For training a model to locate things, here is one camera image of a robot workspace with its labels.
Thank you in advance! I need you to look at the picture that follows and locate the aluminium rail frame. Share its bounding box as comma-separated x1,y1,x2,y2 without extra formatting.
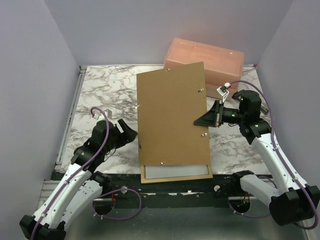
27,65,307,240

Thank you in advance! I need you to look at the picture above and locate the green and wood picture frame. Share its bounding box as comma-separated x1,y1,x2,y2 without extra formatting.
140,165,213,184

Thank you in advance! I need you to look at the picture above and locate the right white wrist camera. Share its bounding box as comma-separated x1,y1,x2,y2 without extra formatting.
216,82,231,103

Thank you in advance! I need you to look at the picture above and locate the orange translucent plastic box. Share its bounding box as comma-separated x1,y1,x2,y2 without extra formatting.
164,38,245,99

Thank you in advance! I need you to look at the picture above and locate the glossy photo print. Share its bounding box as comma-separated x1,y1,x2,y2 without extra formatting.
145,165,209,179

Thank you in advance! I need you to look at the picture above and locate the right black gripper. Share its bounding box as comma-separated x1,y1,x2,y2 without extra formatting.
194,100,246,128

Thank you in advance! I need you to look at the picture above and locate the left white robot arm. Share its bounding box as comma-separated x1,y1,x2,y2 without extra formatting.
19,119,138,240

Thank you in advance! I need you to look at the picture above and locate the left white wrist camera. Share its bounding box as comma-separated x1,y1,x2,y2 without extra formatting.
93,109,113,121

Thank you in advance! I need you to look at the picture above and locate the brown frame backing board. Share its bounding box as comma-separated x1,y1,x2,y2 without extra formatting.
136,62,211,166

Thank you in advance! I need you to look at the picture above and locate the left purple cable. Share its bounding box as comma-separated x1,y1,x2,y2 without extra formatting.
31,106,143,240

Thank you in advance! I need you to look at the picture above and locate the black metal clamp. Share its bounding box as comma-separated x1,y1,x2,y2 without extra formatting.
232,89,269,115

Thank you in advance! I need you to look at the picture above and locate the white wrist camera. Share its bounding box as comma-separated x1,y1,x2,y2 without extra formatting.
216,82,231,103
93,109,113,121

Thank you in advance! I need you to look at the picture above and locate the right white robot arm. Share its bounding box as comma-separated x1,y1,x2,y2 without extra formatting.
193,90,320,226

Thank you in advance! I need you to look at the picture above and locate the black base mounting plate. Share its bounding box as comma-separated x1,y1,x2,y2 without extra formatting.
107,174,245,209

